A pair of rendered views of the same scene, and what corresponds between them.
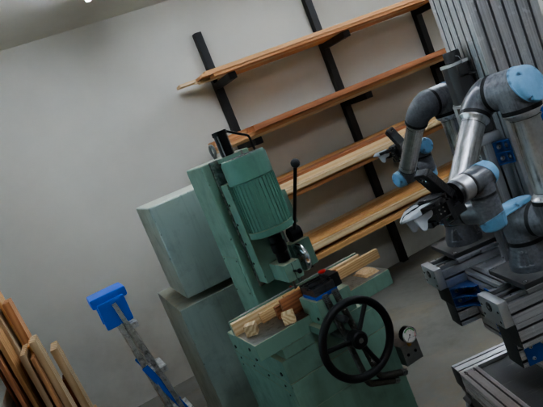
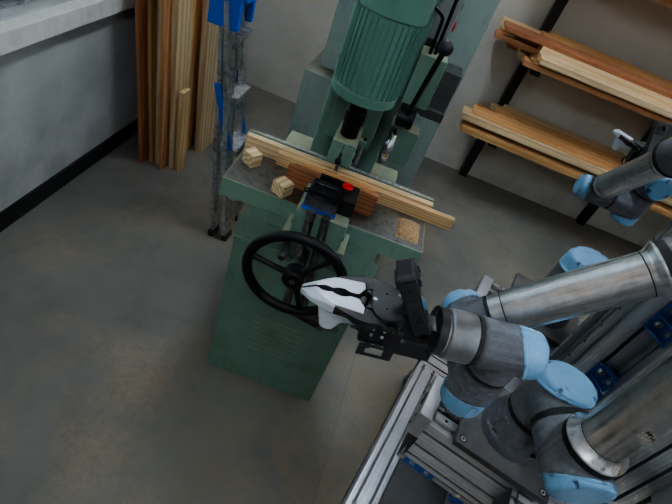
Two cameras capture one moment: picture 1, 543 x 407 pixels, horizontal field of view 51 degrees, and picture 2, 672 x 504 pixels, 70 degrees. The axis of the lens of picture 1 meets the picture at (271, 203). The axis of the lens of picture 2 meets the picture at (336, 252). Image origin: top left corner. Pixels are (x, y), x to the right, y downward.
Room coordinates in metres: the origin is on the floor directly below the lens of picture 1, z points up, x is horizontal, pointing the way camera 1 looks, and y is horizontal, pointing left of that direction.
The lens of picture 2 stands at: (0.97, -0.46, 1.70)
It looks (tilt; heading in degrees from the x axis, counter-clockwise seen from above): 40 degrees down; 19
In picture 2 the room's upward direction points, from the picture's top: 23 degrees clockwise
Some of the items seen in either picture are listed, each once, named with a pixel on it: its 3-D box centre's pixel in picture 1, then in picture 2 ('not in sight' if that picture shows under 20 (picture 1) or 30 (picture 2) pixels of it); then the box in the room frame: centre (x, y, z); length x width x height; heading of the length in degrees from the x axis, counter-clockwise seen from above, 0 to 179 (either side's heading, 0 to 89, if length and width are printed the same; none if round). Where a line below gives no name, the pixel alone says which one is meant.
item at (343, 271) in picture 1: (322, 283); (365, 190); (2.14, -0.06, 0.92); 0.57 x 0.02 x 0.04; 112
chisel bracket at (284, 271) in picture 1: (287, 270); (345, 145); (2.12, 0.04, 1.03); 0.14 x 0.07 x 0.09; 22
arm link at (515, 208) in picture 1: (520, 217); (554, 397); (1.79, -0.74, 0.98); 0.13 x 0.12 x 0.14; 29
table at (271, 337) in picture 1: (320, 310); (324, 212); (2.00, -0.02, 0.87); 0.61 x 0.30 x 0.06; 112
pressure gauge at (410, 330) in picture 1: (407, 336); not in sight; (2.00, -0.29, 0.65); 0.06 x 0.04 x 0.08; 112
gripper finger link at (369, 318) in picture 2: (430, 205); (365, 313); (1.42, -0.38, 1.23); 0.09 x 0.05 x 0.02; 118
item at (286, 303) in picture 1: (311, 293); (332, 190); (2.02, -0.01, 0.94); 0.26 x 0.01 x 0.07; 112
